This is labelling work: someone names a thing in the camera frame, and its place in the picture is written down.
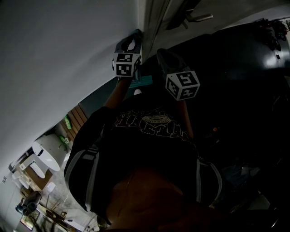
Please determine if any large black glossy furniture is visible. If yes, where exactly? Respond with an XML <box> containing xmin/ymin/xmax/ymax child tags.
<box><xmin>156</xmin><ymin>21</ymin><xmax>290</xmax><ymax>159</ymax></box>

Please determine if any bundle of dark cables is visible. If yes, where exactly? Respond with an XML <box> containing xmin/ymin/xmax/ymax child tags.
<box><xmin>255</xmin><ymin>18</ymin><xmax>290</xmax><ymax>52</ymax></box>

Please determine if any person's left forearm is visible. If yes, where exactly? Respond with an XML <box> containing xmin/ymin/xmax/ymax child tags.
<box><xmin>102</xmin><ymin>76</ymin><xmax>134</xmax><ymax>109</ymax></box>

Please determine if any small white stool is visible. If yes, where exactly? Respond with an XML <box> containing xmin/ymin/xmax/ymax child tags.
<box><xmin>29</xmin><ymin>160</ymin><xmax>46</xmax><ymax>179</ymax></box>

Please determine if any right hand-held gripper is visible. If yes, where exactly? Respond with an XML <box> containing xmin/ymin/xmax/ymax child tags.
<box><xmin>156</xmin><ymin>48</ymin><xmax>201</xmax><ymax>102</ymax></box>

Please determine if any brown cardboard box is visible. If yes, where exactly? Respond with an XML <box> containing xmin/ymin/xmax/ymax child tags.
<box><xmin>22</xmin><ymin>166</ymin><xmax>53</xmax><ymax>191</ymax></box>

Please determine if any person's right forearm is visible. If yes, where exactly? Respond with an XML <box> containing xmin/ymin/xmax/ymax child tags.
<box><xmin>176</xmin><ymin>99</ymin><xmax>195</xmax><ymax>139</ymax></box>

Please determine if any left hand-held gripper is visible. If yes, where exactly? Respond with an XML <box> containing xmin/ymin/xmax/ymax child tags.
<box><xmin>111</xmin><ymin>34</ymin><xmax>142</xmax><ymax>78</ymax></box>

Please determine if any framed picture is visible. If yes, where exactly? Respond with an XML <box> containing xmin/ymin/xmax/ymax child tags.
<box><xmin>19</xmin><ymin>209</ymin><xmax>41</xmax><ymax>231</ymax></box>

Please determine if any wooden folding stand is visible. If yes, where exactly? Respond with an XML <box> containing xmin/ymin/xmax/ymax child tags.
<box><xmin>44</xmin><ymin>198</ymin><xmax>70</xmax><ymax>229</ymax></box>

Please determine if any person's black printed t-shirt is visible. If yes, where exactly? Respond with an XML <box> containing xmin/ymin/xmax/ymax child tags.
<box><xmin>64</xmin><ymin>94</ymin><xmax>224</xmax><ymax>225</ymax></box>

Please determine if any round white table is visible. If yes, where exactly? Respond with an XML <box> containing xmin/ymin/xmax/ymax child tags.
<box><xmin>31</xmin><ymin>133</ymin><xmax>69</xmax><ymax>172</ymax></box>

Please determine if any dark grey floor appliance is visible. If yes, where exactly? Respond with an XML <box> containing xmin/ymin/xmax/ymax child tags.
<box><xmin>15</xmin><ymin>191</ymin><xmax>43</xmax><ymax>216</ymax></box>

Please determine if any teal mop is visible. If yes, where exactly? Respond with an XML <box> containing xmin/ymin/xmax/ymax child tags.
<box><xmin>129</xmin><ymin>29</ymin><xmax>154</xmax><ymax>89</ymax></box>

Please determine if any metal door handle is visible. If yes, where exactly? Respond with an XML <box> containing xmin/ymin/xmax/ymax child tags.
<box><xmin>182</xmin><ymin>9</ymin><xmax>214</xmax><ymax>29</ymax></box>

